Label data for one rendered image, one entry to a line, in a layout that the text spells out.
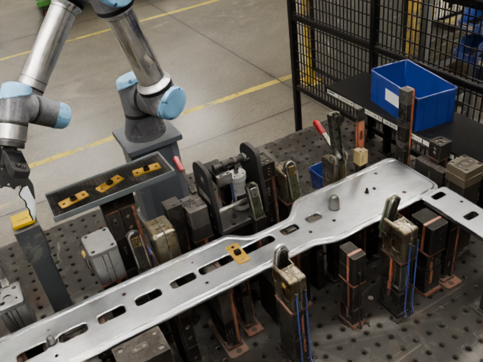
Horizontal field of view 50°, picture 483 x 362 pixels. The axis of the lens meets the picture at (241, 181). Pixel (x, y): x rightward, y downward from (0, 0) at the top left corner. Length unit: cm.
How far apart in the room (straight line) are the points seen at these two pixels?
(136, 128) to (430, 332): 117
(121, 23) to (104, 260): 67
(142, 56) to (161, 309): 75
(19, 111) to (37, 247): 40
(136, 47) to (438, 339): 123
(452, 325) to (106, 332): 100
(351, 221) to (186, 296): 53
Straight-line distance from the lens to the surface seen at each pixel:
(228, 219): 165
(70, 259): 211
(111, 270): 148
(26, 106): 145
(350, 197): 164
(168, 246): 150
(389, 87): 200
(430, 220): 161
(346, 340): 164
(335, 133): 168
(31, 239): 158
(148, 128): 186
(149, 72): 166
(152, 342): 128
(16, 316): 150
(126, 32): 159
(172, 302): 139
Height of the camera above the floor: 200
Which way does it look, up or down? 35 degrees down
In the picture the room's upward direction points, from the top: 8 degrees counter-clockwise
